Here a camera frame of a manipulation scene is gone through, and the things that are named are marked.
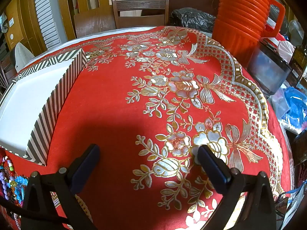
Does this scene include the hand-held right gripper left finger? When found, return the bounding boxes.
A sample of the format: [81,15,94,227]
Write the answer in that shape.
[21,144,100,230]

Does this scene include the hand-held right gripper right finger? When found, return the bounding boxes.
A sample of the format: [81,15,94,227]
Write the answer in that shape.
[197,145,283,230]

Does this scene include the blue bead bracelet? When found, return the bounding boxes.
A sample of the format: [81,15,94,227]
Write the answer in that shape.
[13,176,30,198]

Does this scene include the purple bead bracelet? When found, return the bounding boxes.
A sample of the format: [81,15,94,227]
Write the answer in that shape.
[1,172,10,196]

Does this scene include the striped cardboard box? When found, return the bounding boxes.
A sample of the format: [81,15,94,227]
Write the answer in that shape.
[0,48,87,167]

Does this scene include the red floral tablecloth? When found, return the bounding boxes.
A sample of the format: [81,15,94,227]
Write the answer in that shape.
[0,26,295,230]

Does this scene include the blue plastic bag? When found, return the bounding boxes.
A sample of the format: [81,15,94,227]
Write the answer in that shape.
[281,86,307,130]

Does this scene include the clear container with black lid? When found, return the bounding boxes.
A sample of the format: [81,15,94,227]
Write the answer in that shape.
[247,39,292,95]

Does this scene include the brown chair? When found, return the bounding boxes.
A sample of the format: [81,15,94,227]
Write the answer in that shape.
[0,53,18,88]

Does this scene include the white jacket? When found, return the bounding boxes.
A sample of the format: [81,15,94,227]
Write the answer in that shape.
[14,43,35,73]

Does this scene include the dark glass bottle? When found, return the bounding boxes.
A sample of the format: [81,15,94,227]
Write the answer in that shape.
[288,45,307,87]

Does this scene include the black plastic bag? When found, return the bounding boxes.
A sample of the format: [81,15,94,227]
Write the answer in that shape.
[170,8,216,33]

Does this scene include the orange ribbed plastic container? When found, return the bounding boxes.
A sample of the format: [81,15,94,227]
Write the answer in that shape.
[212,0,286,69]

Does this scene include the white louvered door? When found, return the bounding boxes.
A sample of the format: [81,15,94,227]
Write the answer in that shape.
[34,0,61,51]

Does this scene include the wooden slatted chair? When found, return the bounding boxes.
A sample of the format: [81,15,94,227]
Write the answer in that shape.
[112,0,169,29]

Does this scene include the multicoloured large bead bracelet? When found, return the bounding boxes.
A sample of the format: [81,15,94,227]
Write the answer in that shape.
[0,155,16,174]

